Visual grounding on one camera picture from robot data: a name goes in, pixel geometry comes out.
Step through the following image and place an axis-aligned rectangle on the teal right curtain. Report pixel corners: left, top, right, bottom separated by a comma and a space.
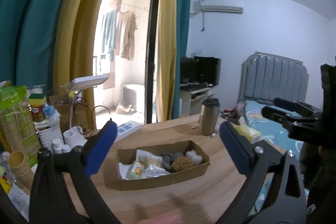
171, 0, 191, 119

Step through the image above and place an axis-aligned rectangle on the stack of paper cups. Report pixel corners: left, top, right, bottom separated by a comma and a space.
8, 151, 34, 190

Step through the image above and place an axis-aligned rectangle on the teal curtain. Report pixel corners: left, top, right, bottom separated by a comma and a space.
1, 0, 63, 90
171, 0, 191, 119

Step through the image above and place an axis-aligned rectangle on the white computer desk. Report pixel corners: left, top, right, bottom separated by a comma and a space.
179, 86, 217, 118

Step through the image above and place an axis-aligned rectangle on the teal left curtain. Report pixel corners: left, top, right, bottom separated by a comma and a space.
1, 0, 63, 90

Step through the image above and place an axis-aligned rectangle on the white perforated basket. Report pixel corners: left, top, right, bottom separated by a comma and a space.
34, 121, 64, 150

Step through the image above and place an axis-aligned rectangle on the blue patterned bedsheet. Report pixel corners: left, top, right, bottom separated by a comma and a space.
238, 100, 303, 158

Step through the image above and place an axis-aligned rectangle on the hanging teal shirt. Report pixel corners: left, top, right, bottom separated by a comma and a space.
101, 10, 117, 63

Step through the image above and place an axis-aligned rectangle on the brown cardboard box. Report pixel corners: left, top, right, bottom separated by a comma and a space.
102, 140, 210, 190

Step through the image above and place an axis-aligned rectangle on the white air conditioner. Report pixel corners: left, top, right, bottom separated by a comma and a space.
190, 1, 244, 15

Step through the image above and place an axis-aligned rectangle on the black lamp cable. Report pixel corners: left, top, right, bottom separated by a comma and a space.
72, 97, 112, 135

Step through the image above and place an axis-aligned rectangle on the clear bubble wrap bundle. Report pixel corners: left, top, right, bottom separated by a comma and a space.
185, 149, 203, 165

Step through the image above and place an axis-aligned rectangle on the grey knit cloth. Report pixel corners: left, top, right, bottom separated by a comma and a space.
161, 152, 184, 170

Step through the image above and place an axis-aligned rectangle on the white pill bottle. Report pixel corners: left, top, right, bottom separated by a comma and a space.
52, 138, 63, 155

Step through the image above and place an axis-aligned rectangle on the yellow curtain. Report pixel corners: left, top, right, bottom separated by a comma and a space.
52, 0, 120, 130
157, 0, 177, 122

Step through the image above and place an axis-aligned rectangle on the yellow right curtain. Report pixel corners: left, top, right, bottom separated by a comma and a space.
157, 0, 177, 122

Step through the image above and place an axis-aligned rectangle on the yellow left curtain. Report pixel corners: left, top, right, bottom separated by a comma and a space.
52, 0, 120, 130

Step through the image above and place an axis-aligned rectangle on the steel travel mug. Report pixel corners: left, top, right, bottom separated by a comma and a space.
199, 98, 220, 136

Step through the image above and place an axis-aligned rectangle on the white desk lamp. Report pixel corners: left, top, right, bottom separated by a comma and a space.
63, 75, 108, 148

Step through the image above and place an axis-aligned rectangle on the hanging brown shirt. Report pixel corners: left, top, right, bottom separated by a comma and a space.
114, 11, 137, 61

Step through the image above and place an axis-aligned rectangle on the black monitor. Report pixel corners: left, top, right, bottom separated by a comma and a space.
180, 56, 221, 86

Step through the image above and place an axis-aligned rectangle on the white power strip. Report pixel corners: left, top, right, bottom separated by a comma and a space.
115, 121, 142, 142

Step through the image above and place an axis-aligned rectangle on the grey padded headboard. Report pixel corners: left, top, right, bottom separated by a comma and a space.
238, 52, 309, 105

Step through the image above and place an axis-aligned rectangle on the yellow tissue pack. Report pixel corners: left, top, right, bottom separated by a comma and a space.
232, 117, 261, 144

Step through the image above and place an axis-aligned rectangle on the brown teddy bear toy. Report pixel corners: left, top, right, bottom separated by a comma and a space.
171, 156, 196, 172

